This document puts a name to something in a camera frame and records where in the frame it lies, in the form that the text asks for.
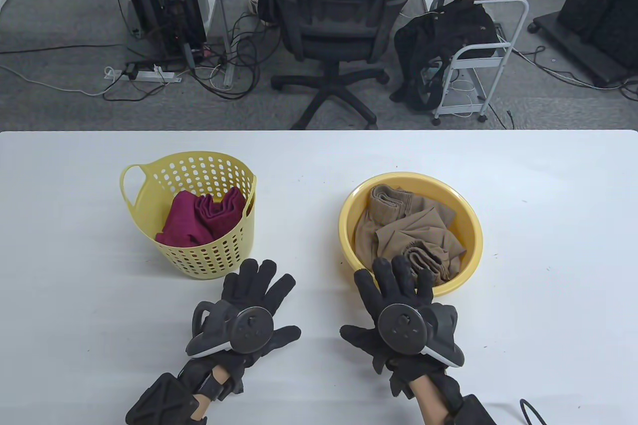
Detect black office chair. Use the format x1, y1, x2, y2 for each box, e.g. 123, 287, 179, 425
257, 0, 419, 131

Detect person's left forearm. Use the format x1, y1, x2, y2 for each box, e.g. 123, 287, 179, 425
189, 365, 235, 425

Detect person's left hand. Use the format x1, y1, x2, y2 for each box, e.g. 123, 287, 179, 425
214, 259, 302, 393

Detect yellow plastic basin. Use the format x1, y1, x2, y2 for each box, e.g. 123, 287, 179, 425
338, 172, 483, 297

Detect yellow perforated plastic basket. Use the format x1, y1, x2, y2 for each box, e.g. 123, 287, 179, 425
120, 151, 258, 280

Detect black ribbed forearm pack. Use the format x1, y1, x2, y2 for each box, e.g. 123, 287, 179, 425
125, 373, 207, 425

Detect black forearm battery box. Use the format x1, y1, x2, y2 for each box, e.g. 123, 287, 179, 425
446, 394, 496, 425

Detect black computer tower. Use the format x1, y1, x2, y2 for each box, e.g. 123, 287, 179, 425
111, 0, 207, 63

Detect tangled black floor cables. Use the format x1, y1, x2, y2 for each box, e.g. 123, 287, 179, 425
192, 6, 277, 100

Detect person's right hand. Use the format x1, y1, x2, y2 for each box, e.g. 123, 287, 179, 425
340, 257, 448, 398

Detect tan shorts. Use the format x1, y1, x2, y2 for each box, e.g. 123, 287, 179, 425
353, 184, 468, 283

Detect white power strip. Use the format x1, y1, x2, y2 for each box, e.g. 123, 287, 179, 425
105, 66, 182, 83

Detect metal desk leg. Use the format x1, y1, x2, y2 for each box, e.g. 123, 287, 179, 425
209, 0, 236, 89

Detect maroon shorts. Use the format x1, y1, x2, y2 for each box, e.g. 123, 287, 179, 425
155, 187, 247, 248

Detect black backpack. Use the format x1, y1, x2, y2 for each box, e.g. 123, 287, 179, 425
390, 0, 500, 113

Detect black cabinet on casters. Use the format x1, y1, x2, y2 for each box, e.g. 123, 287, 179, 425
528, 0, 638, 88

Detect black cable on table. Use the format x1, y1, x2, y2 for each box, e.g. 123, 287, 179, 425
519, 399, 549, 425

